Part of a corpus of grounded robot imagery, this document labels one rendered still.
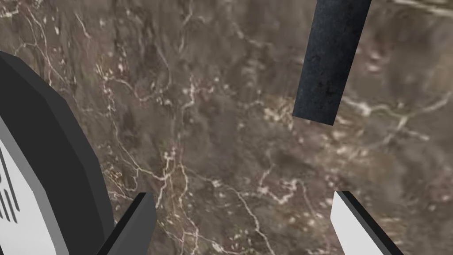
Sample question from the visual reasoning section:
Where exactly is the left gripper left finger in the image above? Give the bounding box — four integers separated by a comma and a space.
96, 192, 158, 255

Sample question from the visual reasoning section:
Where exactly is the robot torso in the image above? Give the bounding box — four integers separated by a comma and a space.
0, 50, 116, 255

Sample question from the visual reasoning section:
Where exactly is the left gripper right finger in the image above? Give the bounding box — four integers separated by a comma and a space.
330, 190, 405, 255

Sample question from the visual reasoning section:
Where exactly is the dark grey square post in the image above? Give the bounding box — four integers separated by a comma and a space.
292, 0, 372, 126

